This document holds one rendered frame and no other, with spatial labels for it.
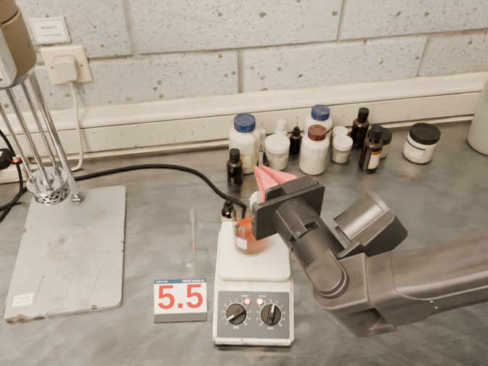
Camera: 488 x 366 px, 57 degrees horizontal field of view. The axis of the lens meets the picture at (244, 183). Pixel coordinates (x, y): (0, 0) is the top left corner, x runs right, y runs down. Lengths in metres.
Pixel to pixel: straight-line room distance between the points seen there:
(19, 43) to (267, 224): 0.40
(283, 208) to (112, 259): 0.42
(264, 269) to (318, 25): 0.55
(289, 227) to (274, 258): 0.21
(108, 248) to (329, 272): 0.53
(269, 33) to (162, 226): 0.47
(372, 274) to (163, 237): 0.54
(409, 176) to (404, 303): 0.65
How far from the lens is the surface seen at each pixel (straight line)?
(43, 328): 0.87
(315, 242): 0.55
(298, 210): 0.57
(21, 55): 0.67
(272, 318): 0.74
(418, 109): 1.22
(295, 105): 1.08
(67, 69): 1.02
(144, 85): 1.06
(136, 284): 0.87
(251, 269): 0.76
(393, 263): 0.48
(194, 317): 0.81
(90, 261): 0.91
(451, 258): 0.47
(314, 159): 1.01
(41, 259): 0.94
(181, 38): 1.01
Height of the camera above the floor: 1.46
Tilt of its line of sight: 44 degrees down
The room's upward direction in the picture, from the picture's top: straight up
